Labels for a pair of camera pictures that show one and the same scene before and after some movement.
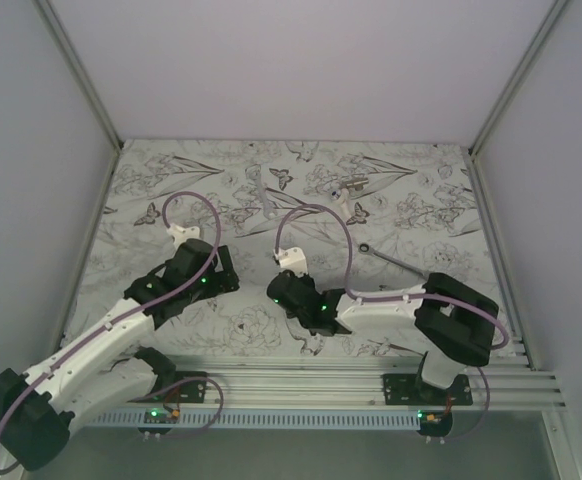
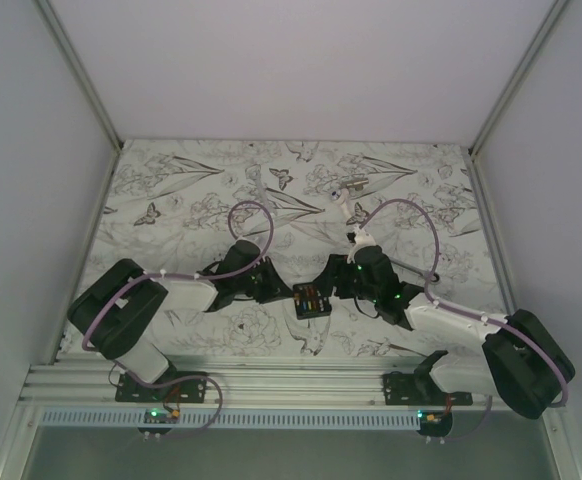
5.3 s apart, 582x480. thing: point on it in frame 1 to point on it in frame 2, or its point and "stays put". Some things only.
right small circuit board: (434, 423) stays put
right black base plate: (411, 389) stays put
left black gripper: (220, 281) to (275, 289)
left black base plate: (177, 387) stays put
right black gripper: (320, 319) to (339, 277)
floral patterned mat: (346, 215) stays put
